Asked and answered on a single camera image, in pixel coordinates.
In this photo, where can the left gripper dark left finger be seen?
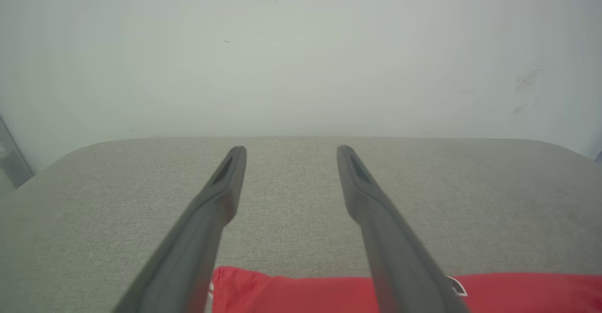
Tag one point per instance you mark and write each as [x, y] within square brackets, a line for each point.
[197, 247]

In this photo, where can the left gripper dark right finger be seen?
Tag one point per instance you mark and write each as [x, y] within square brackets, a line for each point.
[390, 247]

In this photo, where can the red and white shirt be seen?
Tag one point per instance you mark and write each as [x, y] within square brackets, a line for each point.
[305, 294]

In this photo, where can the grey fabric sofa seat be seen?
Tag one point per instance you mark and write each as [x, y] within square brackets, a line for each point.
[291, 200]

